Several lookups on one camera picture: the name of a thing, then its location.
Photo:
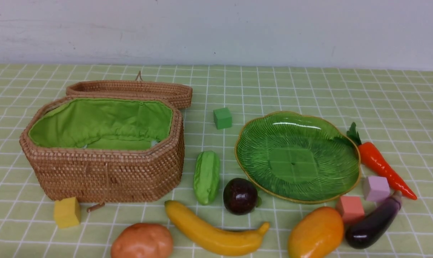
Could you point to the purple eggplant toy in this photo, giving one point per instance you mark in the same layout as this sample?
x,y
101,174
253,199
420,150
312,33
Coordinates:
x,y
365,233

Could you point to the brown potato toy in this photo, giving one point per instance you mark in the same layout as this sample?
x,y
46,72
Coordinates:
x,y
143,240

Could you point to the yellow foam cube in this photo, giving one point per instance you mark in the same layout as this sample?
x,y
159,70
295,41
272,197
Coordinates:
x,y
67,212

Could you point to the pink foam cube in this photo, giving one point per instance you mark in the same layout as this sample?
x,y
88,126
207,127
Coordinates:
x,y
376,188

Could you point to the woven wicker basket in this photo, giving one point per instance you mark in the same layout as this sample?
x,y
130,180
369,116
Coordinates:
x,y
106,149

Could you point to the red foam cube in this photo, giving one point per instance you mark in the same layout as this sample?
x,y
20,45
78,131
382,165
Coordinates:
x,y
351,209

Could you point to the woven wicker basket lid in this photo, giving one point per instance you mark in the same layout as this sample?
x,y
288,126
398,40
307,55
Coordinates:
x,y
180,96

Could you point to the green leaf-shaped glass plate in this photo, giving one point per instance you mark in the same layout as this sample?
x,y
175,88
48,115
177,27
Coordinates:
x,y
298,158

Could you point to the yellow banana toy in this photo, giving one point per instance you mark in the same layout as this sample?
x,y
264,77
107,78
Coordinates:
x,y
210,238

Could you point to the orange carrot toy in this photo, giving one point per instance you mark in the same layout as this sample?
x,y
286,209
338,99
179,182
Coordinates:
x,y
372,158

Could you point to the dark purple mangosteen toy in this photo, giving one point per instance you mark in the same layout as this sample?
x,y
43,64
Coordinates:
x,y
240,196

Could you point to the green cucumber toy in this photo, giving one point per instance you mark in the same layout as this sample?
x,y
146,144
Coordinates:
x,y
206,180

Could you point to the orange mango toy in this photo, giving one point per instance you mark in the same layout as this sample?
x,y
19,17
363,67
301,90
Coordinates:
x,y
318,234

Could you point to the green foam cube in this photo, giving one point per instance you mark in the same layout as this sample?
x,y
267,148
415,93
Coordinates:
x,y
222,118

